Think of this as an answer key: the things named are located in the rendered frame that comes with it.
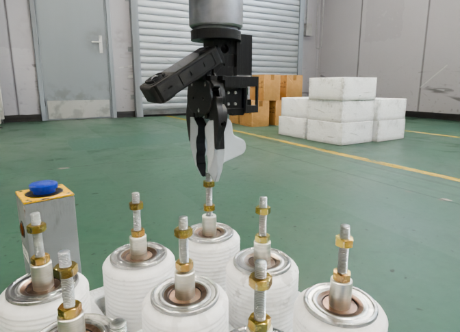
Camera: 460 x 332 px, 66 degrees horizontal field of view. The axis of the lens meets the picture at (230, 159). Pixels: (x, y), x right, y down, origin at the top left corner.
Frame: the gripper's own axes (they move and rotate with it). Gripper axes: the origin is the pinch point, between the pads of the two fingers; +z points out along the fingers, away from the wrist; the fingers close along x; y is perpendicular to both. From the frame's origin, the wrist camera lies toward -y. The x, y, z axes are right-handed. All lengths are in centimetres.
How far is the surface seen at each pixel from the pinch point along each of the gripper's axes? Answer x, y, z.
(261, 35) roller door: 475, 373, -98
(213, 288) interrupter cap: -14.0, -6.6, 9.9
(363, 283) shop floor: 3, 46, 35
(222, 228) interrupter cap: 0.0, 3.1, 9.9
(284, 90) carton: 290, 269, -7
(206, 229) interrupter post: -0.6, -0.2, 9.1
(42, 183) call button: 14.4, -20.7, 2.3
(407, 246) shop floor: 9, 74, 35
